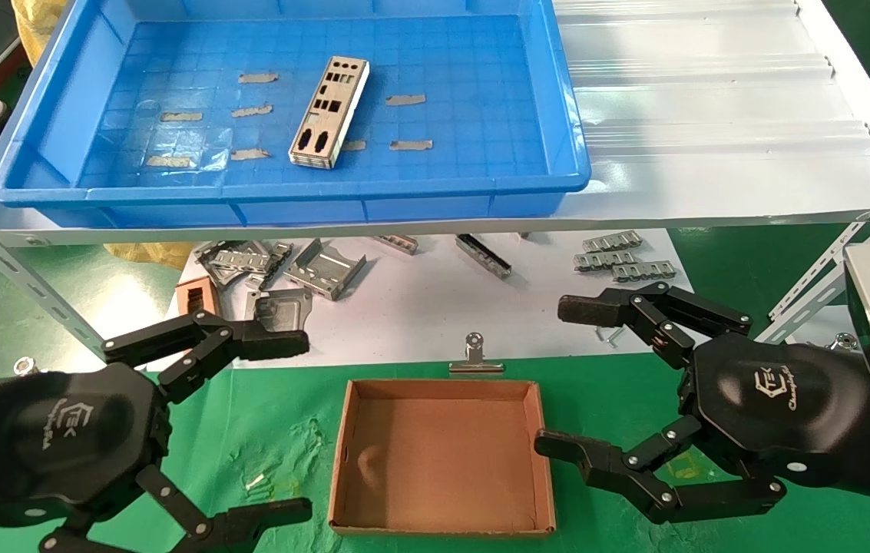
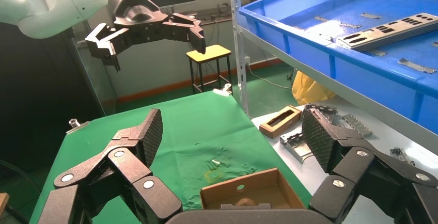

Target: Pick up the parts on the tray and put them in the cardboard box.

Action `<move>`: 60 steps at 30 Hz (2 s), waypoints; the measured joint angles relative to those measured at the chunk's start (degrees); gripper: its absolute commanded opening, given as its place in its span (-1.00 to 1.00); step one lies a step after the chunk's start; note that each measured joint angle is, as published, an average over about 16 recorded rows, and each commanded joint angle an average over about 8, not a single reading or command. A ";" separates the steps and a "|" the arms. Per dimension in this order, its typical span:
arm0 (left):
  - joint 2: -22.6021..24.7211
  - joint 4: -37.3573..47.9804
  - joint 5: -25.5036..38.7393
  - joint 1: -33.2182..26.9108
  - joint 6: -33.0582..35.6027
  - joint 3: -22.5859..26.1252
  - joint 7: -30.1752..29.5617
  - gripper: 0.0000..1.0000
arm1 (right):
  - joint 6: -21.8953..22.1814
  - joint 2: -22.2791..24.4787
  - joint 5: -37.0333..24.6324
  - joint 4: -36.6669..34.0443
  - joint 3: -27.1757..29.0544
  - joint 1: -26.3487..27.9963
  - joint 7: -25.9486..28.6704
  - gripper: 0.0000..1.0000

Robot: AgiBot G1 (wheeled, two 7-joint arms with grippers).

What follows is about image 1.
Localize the shallow brown cardboard box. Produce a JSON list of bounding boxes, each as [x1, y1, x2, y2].
[[327, 378, 557, 536]]

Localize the slotted metal frame part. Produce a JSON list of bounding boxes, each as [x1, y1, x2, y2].
[[197, 240, 276, 291]]

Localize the bent silver metal bracket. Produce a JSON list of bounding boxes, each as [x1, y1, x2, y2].
[[283, 238, 368, 302]]

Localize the green table cloth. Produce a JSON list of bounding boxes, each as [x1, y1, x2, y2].
[[0, 355, 870, 553]]

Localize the perforated steel shelf post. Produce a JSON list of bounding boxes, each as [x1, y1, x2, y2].
[[756, 201, 870, 344], [0, 196, 109, 350]]

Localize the large blue plastic tray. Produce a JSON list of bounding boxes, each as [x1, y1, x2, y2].
[[0, 0, 591, 228]]

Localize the slotted metal strip part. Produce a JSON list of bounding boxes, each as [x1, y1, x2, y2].
[[264, 241, 296, 281]]

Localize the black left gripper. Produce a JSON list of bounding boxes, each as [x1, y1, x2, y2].
[[0, 361, 314, 553]]

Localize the small slotted metal strip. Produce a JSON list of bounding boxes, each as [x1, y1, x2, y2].
[[373, 234, 420, 256]]

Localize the silver slotted metal strip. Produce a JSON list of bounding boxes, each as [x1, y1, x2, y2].
[[611, 261, 677, 283], [574, 250, 639, 273], [582, 230, 644, 253]]

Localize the small brown rectangular box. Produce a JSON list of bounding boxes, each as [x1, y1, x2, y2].
[[175, 276, 222, 317]]

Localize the white flat board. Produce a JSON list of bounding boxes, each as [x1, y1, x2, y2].
[[174, 229, 696, 369]]

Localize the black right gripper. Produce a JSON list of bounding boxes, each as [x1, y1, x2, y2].
[[533, 281, 870, 525]]

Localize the grey metal plate part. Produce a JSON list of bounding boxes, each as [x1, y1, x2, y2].
[[245, 288, 314, 335]]

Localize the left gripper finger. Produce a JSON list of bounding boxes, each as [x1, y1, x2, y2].
[[102, 311, 311, 404]]

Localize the clear plastic film patch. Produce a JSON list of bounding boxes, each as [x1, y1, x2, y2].
[[97, 123, 236, 174]]

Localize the yellow plastic bag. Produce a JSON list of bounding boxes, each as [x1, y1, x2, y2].
[[11, 0, 68, 66]]

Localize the white metal shelf board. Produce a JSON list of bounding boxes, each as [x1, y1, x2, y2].
[[0, 0, 870, 248]]

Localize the dark long metal bar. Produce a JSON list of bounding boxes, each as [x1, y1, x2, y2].
[[455, 234, 514, 280]]

